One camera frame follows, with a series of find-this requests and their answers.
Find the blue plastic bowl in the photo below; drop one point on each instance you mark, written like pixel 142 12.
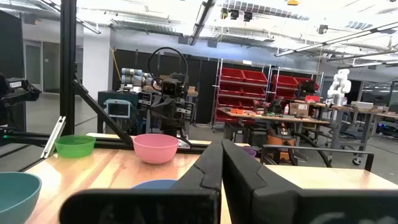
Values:
pixel 155 185

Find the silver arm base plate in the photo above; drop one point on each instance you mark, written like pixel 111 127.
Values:
pixel 184 143

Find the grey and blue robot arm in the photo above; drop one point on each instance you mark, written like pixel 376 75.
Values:
pixel 133 77

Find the light blue teach pendant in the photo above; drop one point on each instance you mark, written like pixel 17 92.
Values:
pixel 117 109

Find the black partition panel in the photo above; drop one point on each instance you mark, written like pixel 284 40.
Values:
pixel 11 43

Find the green plastic bowl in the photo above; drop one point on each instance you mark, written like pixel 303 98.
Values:
pixel 74 147

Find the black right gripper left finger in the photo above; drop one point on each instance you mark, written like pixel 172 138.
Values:
pixel 186 205

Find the red bin storage rack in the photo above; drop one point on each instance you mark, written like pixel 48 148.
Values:
pixel 242 76
pixel 284 81

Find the black ceiling light bar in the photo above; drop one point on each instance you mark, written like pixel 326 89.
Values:
pixel 200 21

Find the pink plastic bowl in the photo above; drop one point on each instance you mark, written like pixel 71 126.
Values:
pixel 155 151

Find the black aluminium table frame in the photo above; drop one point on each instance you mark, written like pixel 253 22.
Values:
pixel 68 62

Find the dark teal equipment cart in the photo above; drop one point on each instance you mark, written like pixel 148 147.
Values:
pixel 105 96

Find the grey workbench with casters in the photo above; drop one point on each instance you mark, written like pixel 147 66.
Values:
pixel 367 110

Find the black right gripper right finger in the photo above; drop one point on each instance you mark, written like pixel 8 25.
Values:
pixel 264 202

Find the cardboard box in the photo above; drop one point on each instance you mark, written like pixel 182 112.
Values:
pixel 299 109

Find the orange shop vacuum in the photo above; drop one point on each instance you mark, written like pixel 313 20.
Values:
pixel 280 140

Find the purple plastic bowl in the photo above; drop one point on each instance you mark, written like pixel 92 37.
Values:
pixel 250 152

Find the silver strip bracket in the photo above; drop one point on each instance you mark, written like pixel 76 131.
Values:
pixel 54 137

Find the teal plastic bowl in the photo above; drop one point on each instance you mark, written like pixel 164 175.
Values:
pixel 15 196

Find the white bottle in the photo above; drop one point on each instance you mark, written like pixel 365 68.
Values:
pixel 286 109

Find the wooden top workbench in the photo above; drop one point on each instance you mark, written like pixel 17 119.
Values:
pixel 280 118

